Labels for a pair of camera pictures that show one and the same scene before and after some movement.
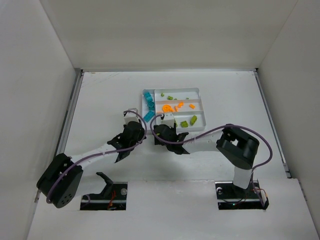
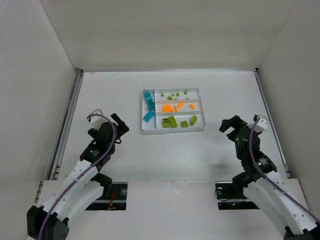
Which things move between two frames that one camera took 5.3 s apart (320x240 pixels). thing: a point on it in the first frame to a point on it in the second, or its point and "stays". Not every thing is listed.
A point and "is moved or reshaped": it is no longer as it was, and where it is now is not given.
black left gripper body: x=135 y=128 to x=116 y=125
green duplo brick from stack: x=193 y=119 stays
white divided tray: x=186 y=104 stays
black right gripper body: x=163 y=131 to x=233 y=127
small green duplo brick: x=184 y=124 stays
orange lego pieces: x=167 y=108 stays
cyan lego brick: x=151 y=103 stays
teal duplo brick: x=148 y=116 stays
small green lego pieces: x=170 y=97 is moved or reshaped
